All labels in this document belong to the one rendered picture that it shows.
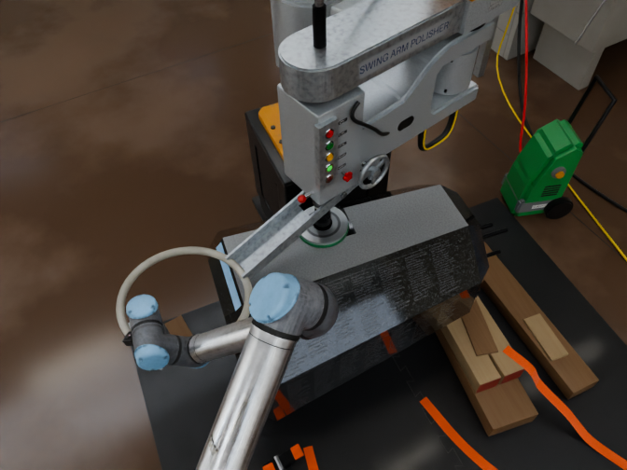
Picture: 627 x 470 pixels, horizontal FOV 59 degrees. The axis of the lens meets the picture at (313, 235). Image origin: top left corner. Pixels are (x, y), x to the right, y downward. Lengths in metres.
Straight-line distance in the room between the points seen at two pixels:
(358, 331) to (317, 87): 1.04
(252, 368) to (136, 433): 1.78
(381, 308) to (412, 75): 0.92
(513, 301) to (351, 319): 1.19
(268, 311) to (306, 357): 1.05
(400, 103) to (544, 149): 1.54
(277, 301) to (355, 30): 0.96
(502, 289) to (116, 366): 2.12
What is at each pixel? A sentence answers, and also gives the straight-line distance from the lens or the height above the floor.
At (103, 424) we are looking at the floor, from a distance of 3.05.
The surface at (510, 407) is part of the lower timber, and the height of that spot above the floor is 0.12.
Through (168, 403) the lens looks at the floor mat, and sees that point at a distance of 2.97.
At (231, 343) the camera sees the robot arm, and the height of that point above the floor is 1.31.
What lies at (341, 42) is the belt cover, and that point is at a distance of 1.76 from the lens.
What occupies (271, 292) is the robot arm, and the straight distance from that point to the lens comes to 1.22.
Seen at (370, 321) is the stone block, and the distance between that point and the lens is 2.29.
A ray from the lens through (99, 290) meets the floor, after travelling 3.45.
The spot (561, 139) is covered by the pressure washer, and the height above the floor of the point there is 0.57.
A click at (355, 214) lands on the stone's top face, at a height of 0.87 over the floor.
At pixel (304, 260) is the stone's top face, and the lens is 2.24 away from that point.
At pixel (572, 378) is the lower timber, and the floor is 0.10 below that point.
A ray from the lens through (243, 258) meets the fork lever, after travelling 2.17.
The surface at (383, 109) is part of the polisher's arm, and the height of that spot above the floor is 1.43.
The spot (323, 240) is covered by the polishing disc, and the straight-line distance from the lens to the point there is 2.26.
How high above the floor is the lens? 2.69
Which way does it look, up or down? 52 degrees down
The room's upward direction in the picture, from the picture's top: 2 degrees counter-clockwise
